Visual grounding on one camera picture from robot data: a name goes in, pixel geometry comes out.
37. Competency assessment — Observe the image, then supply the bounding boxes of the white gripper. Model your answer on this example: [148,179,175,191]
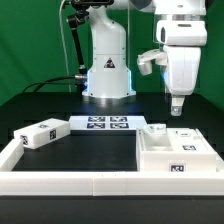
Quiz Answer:
[163,46,201,116]

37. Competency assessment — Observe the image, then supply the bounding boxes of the white door panel with knob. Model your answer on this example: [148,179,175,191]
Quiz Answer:
[143,123,166,135]

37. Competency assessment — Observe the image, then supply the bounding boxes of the white cabinet body box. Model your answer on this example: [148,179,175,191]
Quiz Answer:
[136,128,218,172]

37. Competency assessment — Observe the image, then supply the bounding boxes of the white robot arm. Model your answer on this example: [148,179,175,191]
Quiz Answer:
[83,0,214,116]

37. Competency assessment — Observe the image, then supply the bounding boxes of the white cabinet top block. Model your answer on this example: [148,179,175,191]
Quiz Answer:
[14,118,70,149]

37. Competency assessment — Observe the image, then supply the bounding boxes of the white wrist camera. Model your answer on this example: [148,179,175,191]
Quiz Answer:
[137,49,167,75]

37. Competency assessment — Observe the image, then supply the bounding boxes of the white marker base plate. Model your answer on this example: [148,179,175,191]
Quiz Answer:
[69,116,146,130]

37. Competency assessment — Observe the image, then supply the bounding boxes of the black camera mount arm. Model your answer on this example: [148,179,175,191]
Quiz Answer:
[66,0,115,81]

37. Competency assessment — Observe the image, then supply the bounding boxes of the white U-shaped fence frame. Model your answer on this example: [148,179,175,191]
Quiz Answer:
[0,140,224,196]

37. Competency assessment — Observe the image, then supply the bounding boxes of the black cables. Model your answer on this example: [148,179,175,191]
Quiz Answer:
[22,75,89,94]

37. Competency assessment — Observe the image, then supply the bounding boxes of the grey hanging cable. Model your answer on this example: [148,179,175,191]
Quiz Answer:
[58,0,73,94]

